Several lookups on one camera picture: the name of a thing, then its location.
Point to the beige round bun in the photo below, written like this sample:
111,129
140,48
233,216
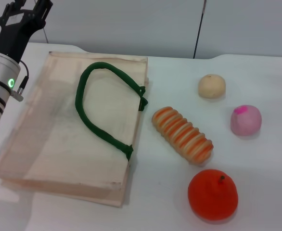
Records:
212,86

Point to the orange persimmon fruit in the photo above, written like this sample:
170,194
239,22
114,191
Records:
210,197

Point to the black vertical pole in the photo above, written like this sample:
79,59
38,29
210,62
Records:
198,31

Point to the orange striped bread loaf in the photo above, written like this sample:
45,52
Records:
183,134

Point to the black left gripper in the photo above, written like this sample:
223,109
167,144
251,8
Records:
13,36

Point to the pink round bun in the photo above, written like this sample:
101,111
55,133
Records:
245,121

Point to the cream fabric handbag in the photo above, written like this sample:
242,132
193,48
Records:
54,144

